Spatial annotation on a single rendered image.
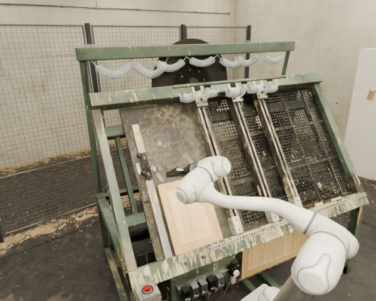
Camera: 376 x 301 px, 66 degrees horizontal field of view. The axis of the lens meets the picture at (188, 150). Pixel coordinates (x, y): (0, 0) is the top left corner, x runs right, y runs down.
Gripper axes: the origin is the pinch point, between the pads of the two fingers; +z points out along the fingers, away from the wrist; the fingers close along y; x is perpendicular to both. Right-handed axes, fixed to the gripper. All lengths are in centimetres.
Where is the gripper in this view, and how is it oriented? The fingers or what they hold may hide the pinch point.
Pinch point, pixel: (170, 174)
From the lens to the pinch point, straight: 161.3
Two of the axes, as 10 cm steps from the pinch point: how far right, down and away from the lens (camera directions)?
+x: -1.0, 9.5, -2.8
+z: -6.5, 1.6, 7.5
